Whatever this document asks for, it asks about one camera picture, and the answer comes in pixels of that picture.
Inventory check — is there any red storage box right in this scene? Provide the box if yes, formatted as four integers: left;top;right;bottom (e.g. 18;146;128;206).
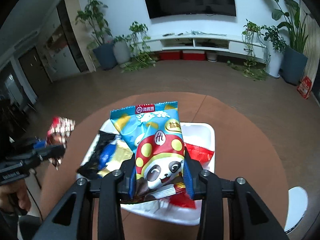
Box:
182;50;206;61

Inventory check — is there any red storage box left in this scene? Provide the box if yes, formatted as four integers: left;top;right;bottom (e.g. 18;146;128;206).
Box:
159;50;182;61

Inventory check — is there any panda cartoon snack bag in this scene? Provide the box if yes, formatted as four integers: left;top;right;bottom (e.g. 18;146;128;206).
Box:
110;101;185;198

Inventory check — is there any red snack bag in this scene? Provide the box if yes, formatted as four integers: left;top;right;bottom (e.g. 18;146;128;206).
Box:
169;142;214;209

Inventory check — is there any dark red patterned snack packet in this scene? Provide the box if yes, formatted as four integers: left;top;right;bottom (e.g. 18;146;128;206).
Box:
46;116;75;170

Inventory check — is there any blue Tipo snack bag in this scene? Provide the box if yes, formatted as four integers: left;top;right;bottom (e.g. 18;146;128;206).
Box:
98;142;116;171

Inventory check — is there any dark blue plant pot left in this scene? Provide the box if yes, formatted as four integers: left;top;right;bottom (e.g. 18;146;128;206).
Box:
93;43;117;70

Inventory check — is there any gold snack packet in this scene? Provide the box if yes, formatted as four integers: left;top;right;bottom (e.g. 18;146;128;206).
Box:
98;140;133;177

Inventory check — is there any person left hand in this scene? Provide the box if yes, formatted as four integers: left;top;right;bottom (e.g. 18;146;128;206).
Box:
0;179;31;212

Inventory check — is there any black snack bag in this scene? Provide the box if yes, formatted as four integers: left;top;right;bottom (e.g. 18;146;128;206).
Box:
76;131;116;180

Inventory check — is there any dark blue plant pot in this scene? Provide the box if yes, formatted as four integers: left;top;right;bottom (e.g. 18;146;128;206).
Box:
93;43;117;70
281;47;308;85

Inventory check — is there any red storage box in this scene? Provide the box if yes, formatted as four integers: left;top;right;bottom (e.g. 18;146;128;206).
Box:
182;50;206;61
159;50;182;61

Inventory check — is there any white plant pot left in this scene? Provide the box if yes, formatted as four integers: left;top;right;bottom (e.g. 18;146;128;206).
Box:
113;41;131;64

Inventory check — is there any white tv cabinet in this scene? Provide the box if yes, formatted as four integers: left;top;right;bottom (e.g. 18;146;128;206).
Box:
145;34;265;62

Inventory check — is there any dark blue plant pot right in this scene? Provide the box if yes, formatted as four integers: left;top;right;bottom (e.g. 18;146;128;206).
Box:
281;47;308;85

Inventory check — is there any red paper bag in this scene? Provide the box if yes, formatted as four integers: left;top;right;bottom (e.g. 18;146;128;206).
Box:
297;76;312;99

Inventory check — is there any white plastic tray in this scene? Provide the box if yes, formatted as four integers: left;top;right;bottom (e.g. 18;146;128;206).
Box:
76;122;217;227

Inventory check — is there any tall white plant pot right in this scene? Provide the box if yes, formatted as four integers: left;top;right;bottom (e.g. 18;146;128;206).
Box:
266;48;283;79

